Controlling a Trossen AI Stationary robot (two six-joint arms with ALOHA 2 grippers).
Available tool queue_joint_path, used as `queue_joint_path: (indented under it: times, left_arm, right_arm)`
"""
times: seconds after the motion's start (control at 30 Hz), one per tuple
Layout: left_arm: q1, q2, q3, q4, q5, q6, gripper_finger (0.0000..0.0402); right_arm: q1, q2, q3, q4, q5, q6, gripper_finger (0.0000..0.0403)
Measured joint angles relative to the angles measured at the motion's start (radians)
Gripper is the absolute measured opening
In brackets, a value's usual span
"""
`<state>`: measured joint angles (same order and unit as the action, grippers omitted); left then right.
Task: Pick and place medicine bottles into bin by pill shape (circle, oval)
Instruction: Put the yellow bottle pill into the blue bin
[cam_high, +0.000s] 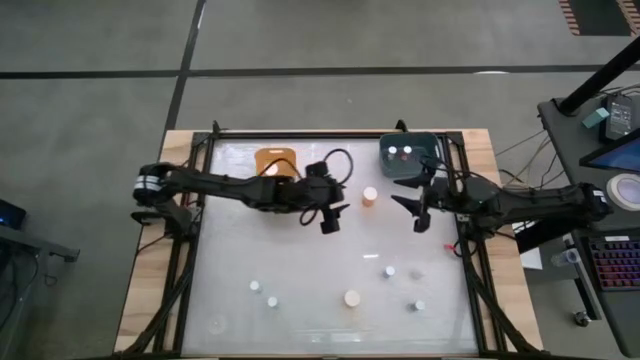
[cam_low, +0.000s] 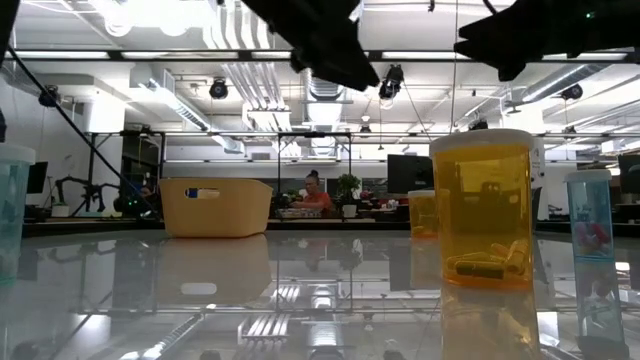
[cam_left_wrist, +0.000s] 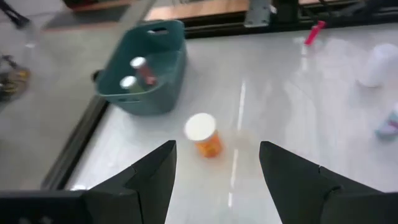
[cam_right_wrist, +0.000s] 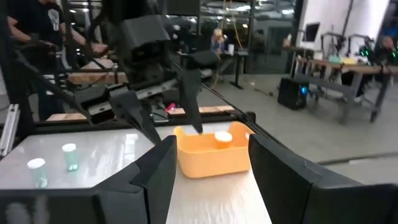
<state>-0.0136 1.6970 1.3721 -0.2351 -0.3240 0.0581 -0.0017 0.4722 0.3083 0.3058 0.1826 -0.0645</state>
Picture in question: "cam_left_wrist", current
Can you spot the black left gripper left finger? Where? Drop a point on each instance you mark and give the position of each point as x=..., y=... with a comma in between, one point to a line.
x=146, y=186

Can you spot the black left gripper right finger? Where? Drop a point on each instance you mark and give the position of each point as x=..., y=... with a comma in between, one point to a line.
x=298, y=189

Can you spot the orange pill bottle white cap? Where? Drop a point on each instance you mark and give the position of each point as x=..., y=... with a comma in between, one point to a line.
x=208, y=144

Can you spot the green pill bottle white cap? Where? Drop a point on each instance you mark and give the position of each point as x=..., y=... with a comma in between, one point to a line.
x=128, y=82

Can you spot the small teal pill bottle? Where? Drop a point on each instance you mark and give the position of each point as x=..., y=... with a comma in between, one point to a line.
x=390, y=127

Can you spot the large white pill bottle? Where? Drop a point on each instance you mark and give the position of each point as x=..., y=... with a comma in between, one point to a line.
x=377, y=67

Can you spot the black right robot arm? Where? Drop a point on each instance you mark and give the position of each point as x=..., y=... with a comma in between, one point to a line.
x=284, y=11

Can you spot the teal plastic bin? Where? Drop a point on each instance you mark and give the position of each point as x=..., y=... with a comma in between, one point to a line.
x=149, y=102

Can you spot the pink marker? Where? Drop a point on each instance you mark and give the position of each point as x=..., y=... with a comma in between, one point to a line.
x=312, y=35

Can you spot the grey metal mounting plate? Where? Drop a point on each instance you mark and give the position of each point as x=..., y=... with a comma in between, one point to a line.
x=256, y=14

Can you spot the wooden table border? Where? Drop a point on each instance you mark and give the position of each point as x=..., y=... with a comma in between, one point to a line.
x=202, y=9

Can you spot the red and black bag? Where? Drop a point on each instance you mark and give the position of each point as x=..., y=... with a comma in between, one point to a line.
x=79, y=3

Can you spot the black stand leg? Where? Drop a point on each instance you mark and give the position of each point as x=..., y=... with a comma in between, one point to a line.
x=14, y=15

